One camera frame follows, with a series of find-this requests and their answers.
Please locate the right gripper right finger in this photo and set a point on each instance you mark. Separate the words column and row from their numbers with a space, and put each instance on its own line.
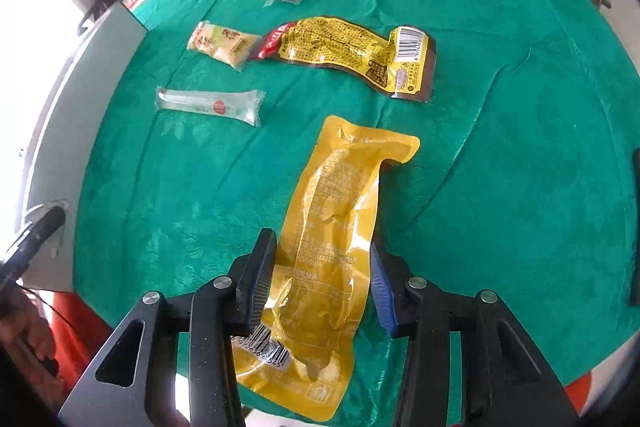
column 506, row 381

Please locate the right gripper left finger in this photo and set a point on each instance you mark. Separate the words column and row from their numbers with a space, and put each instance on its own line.
column 131, row 381

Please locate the plain yellow snack pouch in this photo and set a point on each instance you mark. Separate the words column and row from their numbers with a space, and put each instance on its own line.
column 301, row 354

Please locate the clear long snack stick pack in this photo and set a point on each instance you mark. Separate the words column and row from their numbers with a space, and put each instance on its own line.
column 240, row 106

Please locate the rice cracker snack pack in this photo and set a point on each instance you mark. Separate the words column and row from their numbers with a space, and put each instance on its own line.
column 223, row 44

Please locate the yellow red barcode snack pack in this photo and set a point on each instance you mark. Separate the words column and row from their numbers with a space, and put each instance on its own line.
column 400, row 66

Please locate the left hand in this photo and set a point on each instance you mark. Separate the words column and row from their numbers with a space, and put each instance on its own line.
column 20, row 318

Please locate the green tablecloth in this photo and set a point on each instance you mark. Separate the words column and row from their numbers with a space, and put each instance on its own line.
column 486, row 142

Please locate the white cardboard box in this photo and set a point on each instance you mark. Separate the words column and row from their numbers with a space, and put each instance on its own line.
column 58, row 153

